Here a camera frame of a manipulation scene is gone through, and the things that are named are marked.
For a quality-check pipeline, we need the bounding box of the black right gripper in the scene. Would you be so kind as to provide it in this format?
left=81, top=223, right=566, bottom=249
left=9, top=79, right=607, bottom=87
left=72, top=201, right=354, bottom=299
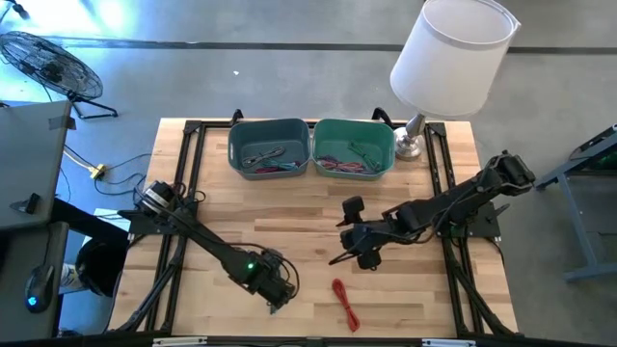
left=328, top=195, right=389, bottom=272

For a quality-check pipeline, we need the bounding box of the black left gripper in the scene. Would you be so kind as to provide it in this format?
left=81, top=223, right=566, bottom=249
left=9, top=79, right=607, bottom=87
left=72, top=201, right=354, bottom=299
left=247, top=247, right=298, bottom=316

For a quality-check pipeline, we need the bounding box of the bright red cable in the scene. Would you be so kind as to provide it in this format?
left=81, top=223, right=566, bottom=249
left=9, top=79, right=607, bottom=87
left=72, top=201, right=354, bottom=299
left=331, top=278, right=362, bottom=334

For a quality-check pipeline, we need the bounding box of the pink cable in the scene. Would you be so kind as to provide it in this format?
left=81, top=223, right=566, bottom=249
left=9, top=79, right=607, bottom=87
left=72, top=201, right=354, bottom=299
left=319, top=160, right=369, bottom=175

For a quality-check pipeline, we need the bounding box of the green cable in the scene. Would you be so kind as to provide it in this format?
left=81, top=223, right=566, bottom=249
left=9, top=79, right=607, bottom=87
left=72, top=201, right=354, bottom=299
left=346, top=139, right=384, bottom=174

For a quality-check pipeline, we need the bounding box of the teal braided cable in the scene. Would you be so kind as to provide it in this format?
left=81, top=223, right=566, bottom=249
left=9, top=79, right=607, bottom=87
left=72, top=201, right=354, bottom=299
left=262, top=158, right=302, bottom=174

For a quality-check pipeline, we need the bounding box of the grey braided cable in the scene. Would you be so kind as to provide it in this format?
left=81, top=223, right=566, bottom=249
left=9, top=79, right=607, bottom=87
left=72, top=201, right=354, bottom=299
left=241, top=145, right=287, bottom=169

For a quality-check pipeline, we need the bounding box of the green plastic bin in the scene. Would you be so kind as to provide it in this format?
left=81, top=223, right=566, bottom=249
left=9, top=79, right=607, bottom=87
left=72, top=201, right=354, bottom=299
left=311, top=118, right=398, bottom=182

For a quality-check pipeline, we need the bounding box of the dark blue-grey plastic bin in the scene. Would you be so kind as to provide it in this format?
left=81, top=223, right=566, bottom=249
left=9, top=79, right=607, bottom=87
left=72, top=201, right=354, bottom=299
left=227, top=118, right=313, bottom=182

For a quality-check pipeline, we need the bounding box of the black round bin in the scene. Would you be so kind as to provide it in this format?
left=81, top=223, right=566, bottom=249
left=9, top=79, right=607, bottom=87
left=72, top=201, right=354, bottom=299
left=74, top=237, right=129, bottom=298

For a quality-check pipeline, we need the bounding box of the silver lamp with white shade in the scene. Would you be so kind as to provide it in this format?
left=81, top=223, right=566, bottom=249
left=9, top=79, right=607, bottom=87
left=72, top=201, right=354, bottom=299
left=389, top=0, right=523, bottom=163

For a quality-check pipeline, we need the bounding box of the person's shoe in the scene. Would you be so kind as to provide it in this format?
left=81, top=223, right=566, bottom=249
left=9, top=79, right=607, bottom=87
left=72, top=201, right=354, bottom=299
left=59, top=263, right=86, bottom=293

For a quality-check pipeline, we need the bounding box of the grey metal stand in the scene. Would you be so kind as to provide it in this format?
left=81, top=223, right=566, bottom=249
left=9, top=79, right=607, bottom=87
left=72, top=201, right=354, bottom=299
left=531, top=123, right=617, bottom=283

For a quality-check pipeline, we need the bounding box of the black computer mouse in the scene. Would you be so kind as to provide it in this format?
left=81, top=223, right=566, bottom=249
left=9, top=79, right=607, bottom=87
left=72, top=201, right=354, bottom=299
left=24, top=263, right=56, bottom=315

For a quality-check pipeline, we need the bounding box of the dark desk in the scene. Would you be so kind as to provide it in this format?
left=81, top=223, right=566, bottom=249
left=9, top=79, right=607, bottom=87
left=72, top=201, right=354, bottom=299
left=0, top=221, right=69, bottom=339

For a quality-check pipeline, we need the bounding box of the small black desk clip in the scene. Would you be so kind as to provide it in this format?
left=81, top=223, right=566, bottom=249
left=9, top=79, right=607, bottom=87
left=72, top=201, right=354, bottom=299
left=9, top=192, right=42, bottom=216

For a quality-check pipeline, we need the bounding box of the black tape strip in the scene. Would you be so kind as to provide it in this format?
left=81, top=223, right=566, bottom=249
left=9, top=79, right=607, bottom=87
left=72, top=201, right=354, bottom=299
left=47, top=115, right=78, bottom=132

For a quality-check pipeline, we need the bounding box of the grey desk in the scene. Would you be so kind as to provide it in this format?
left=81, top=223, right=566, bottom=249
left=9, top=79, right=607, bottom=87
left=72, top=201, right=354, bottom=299
left=0, top=99, right=74, bottom=232

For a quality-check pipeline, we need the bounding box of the black floor fan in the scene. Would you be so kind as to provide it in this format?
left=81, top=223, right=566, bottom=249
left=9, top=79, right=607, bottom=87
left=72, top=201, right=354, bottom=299
left=0, top=30, right=120, bottom=120

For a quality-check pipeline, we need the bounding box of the white edge bracket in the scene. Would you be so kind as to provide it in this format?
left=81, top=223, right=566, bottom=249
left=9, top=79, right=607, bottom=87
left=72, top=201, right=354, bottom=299
left=421, top=337, right=476, bottom=347
left=152, top=336, right=209, bottom=347

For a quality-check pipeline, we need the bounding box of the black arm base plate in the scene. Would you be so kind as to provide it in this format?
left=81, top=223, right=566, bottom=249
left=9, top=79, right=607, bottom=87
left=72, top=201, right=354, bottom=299
left=435, top=200, right=512, bottom=240
left=117, top=207, right=195, bottom=237

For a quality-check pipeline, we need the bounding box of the black aluminium table frame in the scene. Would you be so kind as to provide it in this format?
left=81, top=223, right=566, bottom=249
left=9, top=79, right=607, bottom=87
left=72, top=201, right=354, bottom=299
left=108, top=106, right=520, bottom=338

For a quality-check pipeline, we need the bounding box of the black floor cable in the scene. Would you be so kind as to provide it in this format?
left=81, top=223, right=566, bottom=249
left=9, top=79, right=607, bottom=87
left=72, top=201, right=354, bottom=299
left=93, top=152, right=153, bottom=198

